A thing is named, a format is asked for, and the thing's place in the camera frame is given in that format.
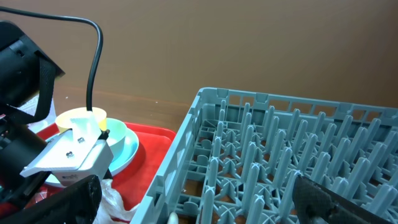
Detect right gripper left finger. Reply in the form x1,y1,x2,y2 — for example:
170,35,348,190
1,175,102,224

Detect red serving tray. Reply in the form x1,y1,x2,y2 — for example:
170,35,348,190
30,121,177,222

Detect red candy wrapper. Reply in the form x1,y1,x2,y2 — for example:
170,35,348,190
25,185,61,208

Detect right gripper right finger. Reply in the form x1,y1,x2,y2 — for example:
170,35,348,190
292,176,389,224

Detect grey dishwasher rack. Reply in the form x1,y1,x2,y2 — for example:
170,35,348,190
132,87,397,223

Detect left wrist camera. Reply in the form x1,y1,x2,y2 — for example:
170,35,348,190
20,111,113,187

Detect light green bowl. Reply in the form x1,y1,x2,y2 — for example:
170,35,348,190
106,118,127,161

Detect yellow cup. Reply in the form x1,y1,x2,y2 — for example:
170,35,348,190
55,107,107,133

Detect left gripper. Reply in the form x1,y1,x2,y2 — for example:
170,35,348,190
1,21,64,212

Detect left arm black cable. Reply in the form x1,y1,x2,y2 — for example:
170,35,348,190
0,6,104,112

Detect light blue plate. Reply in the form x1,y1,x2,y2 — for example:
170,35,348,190
43,127,140,189

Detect white napkin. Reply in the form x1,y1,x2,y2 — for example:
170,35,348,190
93,179,138,224

